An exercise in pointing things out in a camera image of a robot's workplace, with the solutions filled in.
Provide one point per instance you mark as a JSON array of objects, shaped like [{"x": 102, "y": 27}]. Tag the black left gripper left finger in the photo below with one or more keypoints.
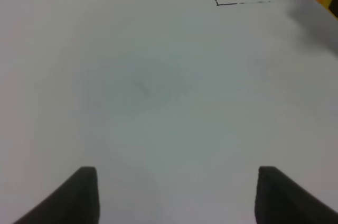
[{"x": 74, "y": 201}]

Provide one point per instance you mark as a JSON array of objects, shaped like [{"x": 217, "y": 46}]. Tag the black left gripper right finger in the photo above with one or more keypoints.
[{"x": 281, "y": 200}]

